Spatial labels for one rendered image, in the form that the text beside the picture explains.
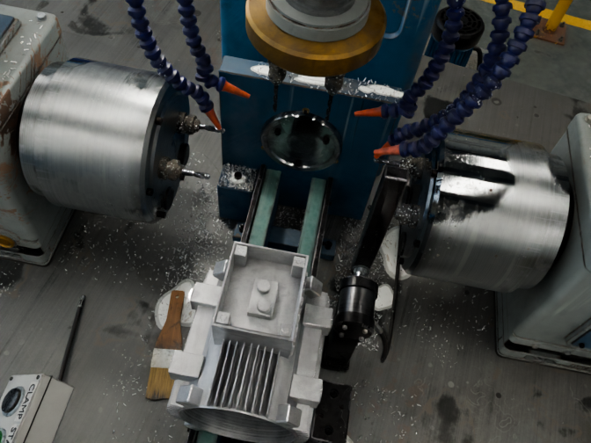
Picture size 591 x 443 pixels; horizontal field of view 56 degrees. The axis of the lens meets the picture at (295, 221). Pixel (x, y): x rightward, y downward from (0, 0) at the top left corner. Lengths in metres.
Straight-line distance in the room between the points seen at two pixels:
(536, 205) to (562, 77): 2.23
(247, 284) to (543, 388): 0.63
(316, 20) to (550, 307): 0.57
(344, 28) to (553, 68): 2.46
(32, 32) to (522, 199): 0.80
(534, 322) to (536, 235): 0.20
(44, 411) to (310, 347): 0.34
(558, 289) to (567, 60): 2.34
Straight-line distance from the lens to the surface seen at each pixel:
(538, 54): 3.14
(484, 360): 1.12
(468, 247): 0.85
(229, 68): 0.94
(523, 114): 1.53
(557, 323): 1.02
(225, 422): 0.85
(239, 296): 0.73
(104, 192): 0.89
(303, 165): 1.05
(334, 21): 0.70
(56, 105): 0.90
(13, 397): 0.77
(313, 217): 1.03
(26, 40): 1.01
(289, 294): 0.73
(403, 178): 0.69
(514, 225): 0.85
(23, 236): 1.10
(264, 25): 0.72
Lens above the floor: 1.77
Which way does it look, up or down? 57 degrees down
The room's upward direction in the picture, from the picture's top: 9 degrees clockwise
